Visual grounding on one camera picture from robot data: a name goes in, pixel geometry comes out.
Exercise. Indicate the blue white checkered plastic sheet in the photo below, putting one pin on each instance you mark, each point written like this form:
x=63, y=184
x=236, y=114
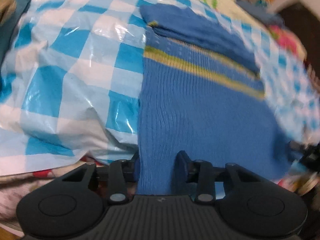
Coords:
x=70, y=80

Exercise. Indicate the dark red headboard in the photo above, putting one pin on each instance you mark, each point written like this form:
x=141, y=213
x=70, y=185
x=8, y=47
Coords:
x=300, y=22

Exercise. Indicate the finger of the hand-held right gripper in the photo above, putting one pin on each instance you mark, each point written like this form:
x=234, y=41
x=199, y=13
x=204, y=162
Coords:
x=311, y=157

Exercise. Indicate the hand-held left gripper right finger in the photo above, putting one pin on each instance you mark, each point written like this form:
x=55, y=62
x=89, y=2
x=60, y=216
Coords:
x=182, y=165

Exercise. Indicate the blue striped knit sweater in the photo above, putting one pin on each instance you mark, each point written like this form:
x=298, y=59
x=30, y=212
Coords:
x=200, y=110

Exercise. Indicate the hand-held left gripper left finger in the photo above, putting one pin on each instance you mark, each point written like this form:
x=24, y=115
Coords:
x=130, y=170

